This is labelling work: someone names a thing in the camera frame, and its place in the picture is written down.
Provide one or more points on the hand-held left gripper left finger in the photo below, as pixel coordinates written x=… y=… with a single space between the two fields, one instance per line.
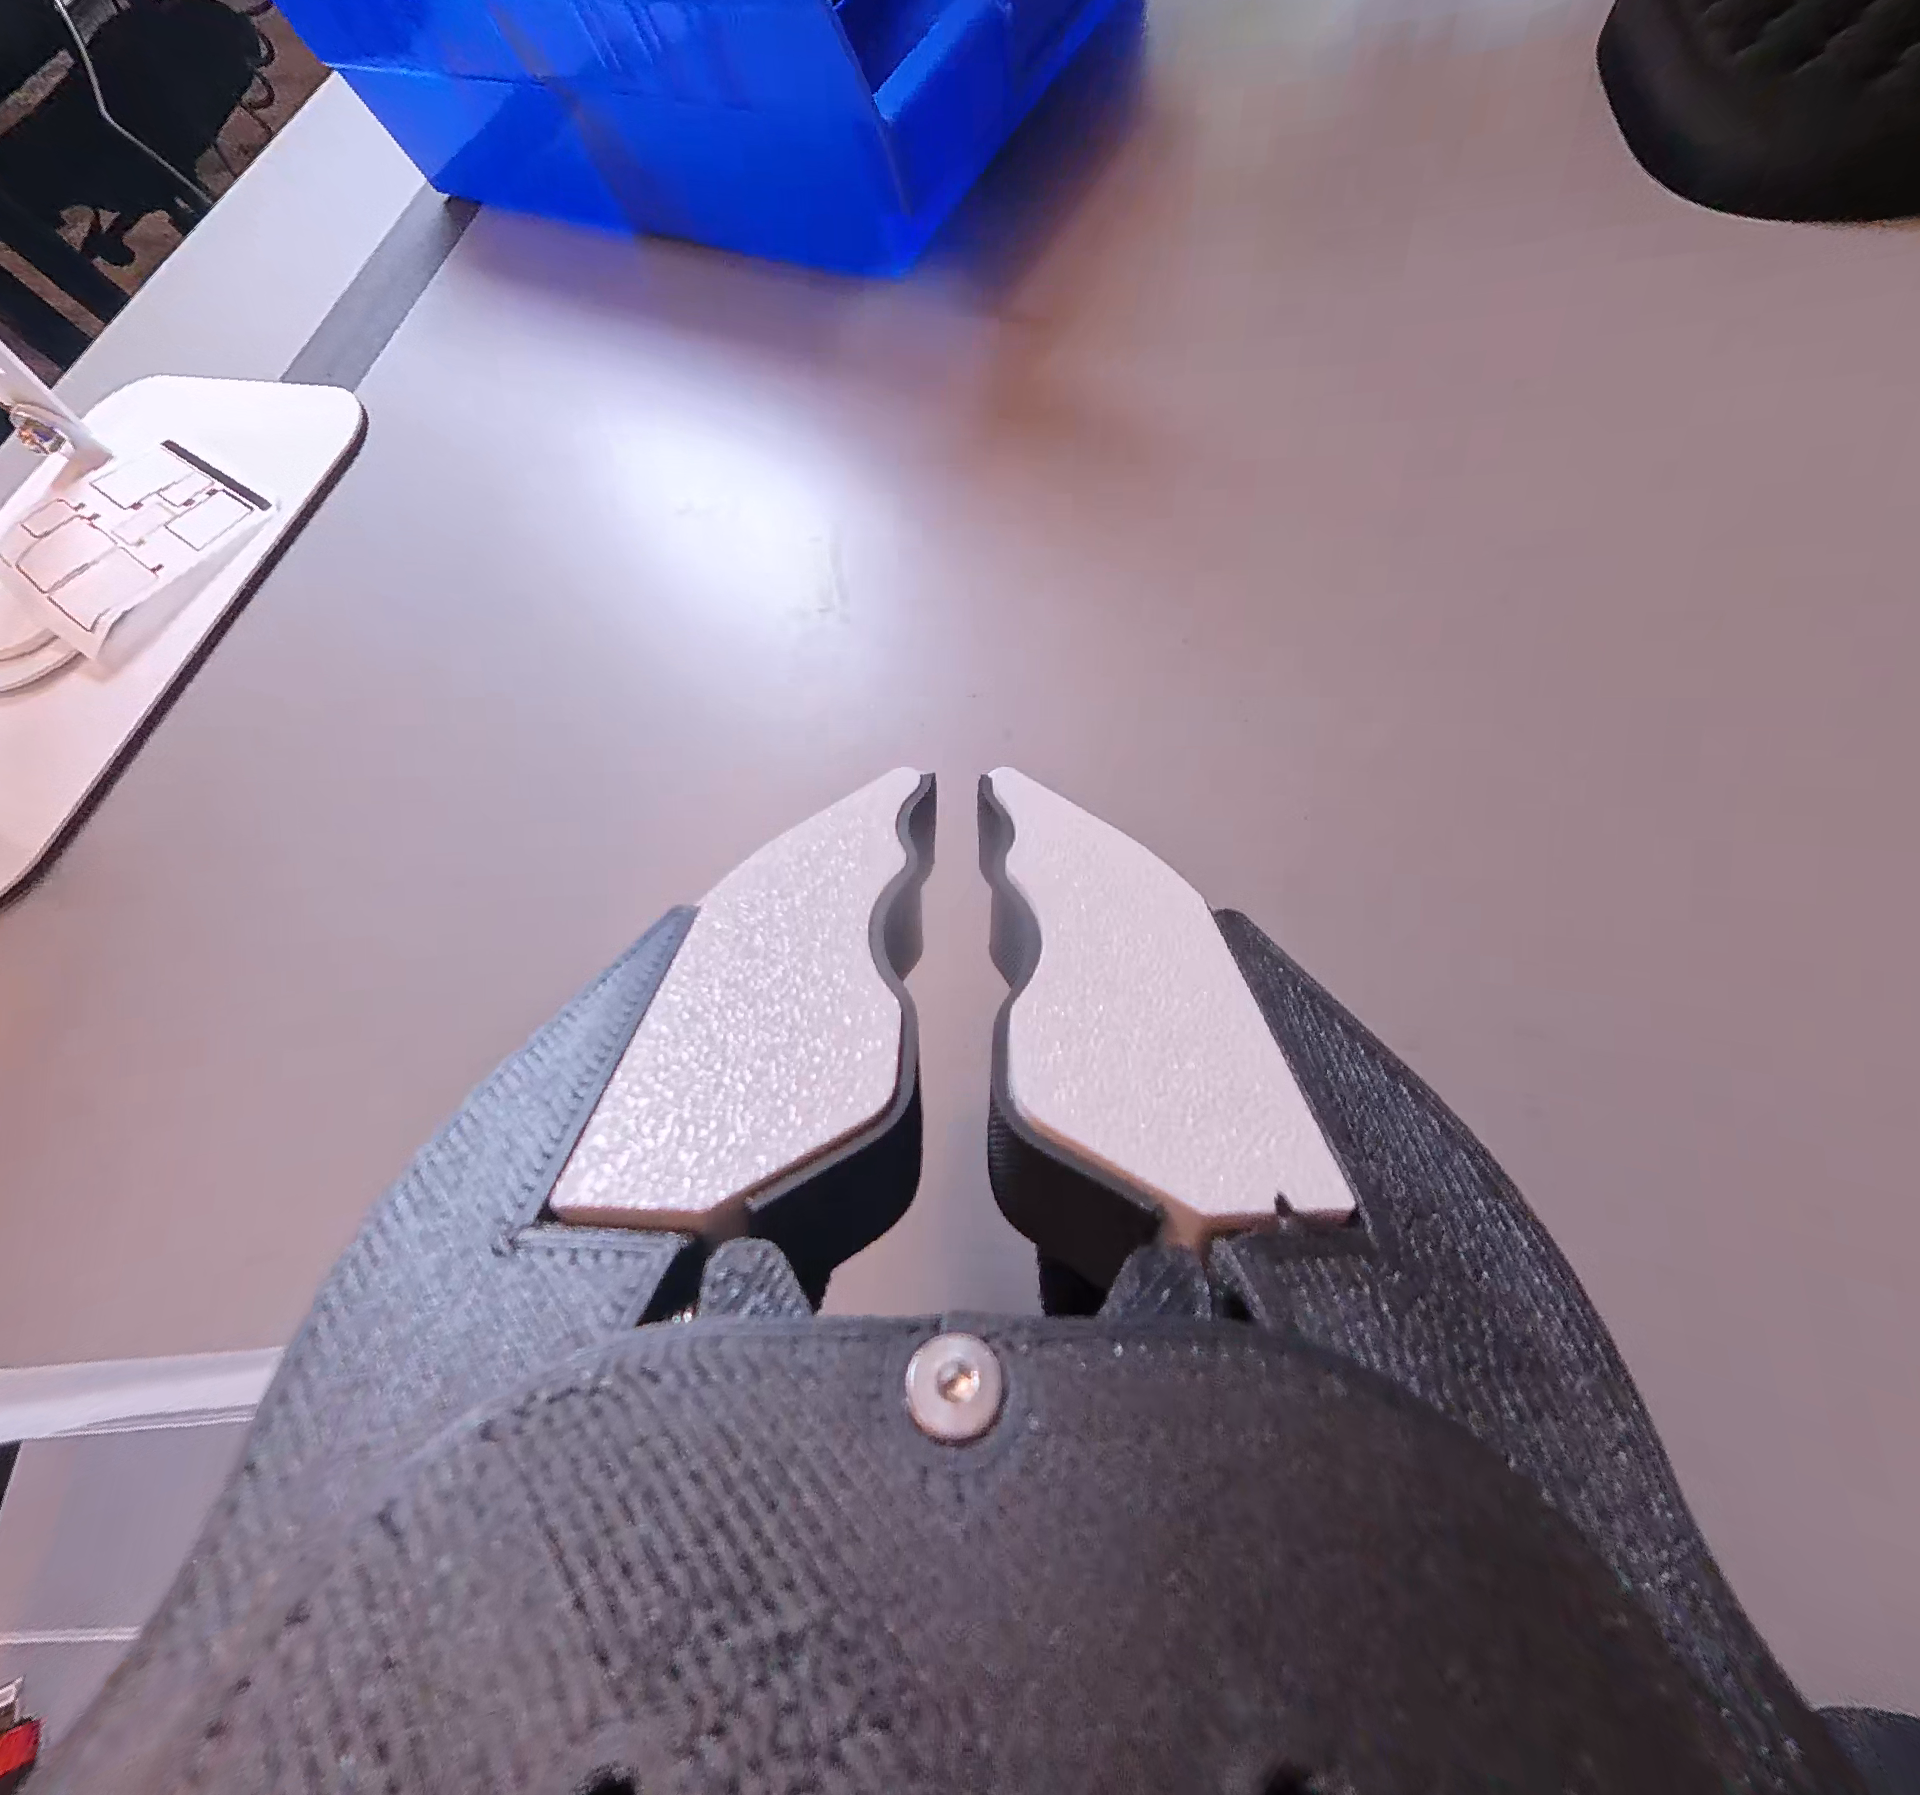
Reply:
x=751 y=1046

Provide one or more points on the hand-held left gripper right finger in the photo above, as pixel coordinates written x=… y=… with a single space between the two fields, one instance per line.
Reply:
x=1155 y=1046

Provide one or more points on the clear plastic bin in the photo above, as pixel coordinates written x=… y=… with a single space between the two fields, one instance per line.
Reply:
x=121 y=1494

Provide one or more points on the blue plastic bin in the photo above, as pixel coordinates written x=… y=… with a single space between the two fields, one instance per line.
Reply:
x=602 y=100

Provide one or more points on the white document stand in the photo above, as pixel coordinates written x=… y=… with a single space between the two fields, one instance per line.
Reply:
x=226 y=596

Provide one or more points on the black office chair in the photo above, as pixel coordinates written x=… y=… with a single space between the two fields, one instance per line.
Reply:
x=150 y=100

